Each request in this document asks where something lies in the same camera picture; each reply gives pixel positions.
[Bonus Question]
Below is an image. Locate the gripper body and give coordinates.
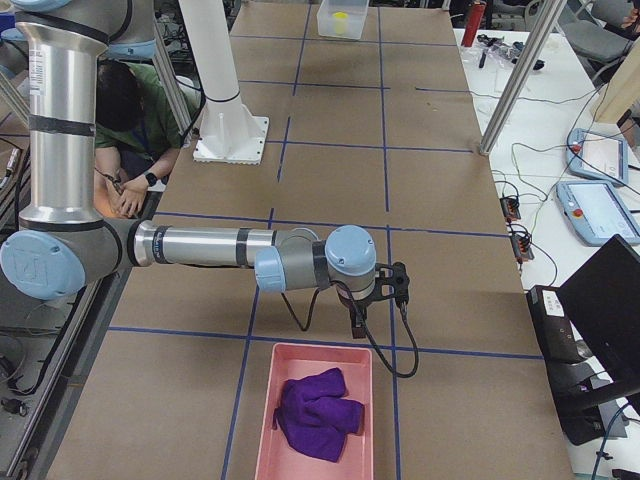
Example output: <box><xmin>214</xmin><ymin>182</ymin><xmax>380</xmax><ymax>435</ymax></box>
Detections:
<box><xmin>337</xmin><ymin>289</ymin><xmax>374</xmax><ymax>320</ymax></box>

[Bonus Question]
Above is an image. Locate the purple cloth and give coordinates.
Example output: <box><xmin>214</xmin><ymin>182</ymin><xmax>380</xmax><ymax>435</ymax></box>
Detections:
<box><xmin>273</xmin><ymin>368</ymin><xmax>364</xmax><ymax>463</ymax></box>

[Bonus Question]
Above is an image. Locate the yellow plastic cup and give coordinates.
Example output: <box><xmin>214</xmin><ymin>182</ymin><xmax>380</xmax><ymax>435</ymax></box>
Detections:
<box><xmin>332</xmin><ymin>11</ymin><xmax>349</xmax><ymax>36</ymax></box>

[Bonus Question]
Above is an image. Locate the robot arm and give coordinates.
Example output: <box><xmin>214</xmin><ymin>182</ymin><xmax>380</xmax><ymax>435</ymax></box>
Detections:
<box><xmin>1</xmin><ymin>1</ymin><xmax>382</xmax><ymax>338</ymax></box>

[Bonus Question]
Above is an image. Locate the black box device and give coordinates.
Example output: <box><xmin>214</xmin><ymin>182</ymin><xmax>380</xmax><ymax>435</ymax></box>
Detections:
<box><xmin>526</xmin><ymin>285</ymin><xmax>591</xmax><ymax>365</ymax></box>

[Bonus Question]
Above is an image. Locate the pink plastic tray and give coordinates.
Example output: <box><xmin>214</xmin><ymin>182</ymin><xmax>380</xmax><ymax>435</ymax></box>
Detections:
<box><xmin>255</xmin><ymin>343</ymin><xmax>374</xmax><ymax>479</ymax></box>

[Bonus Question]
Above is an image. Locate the black monitor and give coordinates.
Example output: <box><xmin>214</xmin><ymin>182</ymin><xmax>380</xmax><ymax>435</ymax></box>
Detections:
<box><xmin>557</xmin><ymin>234</ymin><xmax>639</xmax><ymax>392</ymax></box>

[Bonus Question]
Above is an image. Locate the near teach pendant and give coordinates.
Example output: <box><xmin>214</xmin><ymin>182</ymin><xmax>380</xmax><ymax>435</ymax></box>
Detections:
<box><xmin>556</xmin><ymin>180</ymin><xmax>639</xmax><ymax>246</ymax></box>

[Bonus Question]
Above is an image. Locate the teach pendant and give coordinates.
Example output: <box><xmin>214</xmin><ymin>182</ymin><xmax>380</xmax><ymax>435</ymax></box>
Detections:
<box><xmin>566</xmin><ymin>128</ymin><xmax>629</xmax><ymax>187</ymax></box>
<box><xmin>556</xmin><ymin>180</ymin><xmax>639</xmax><ymax>246</ymax></box>

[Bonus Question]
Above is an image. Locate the far teach pendant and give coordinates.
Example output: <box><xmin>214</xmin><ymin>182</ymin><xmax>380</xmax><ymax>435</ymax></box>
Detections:
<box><xmin>566</xmin><ymin>128</ymin><xmax>629</xmax><ymax>187</ymax></box>

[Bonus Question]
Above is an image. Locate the clear plastic bin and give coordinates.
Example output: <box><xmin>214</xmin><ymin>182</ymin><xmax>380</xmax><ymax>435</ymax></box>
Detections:
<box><xmin>316</xmin><ymin>0</ymin><xmax>369</xmax><ymax>40</ymax></box>

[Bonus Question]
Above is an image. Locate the person in green shirt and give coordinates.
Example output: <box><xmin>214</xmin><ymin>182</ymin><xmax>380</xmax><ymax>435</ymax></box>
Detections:
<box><xmin>94</xmin><ymin>60</ymin><xmax>184</xmax><ymax>218</ymax></box>

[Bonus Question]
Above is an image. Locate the red cylinder bottle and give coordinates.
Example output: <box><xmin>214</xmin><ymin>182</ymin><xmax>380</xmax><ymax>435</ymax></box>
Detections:
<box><xmin>461</xmin><ymin>0</ymin><xmax>487</xmax><ymax>48</ymax></box>

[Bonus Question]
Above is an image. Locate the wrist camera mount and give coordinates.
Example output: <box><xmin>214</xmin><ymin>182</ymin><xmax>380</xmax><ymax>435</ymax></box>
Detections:
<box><xmin>371</xmin><ymin>262</ymin><xmax>410</xmax><ymax>308</ymax></box>

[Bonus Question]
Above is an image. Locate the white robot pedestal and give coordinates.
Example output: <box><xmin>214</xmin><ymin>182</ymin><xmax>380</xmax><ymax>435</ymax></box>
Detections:
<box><xmin>179</xmin><ymin>0</ymin><xmax>269</xmax><ymax>165</ymax></box>

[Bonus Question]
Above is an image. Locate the aluminium frame post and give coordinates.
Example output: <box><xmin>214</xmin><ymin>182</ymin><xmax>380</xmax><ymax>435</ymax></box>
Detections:
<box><xmin>478</xmin><ymin>0</ymin><xmax>566</xmax><ymax>156</ymax></box>

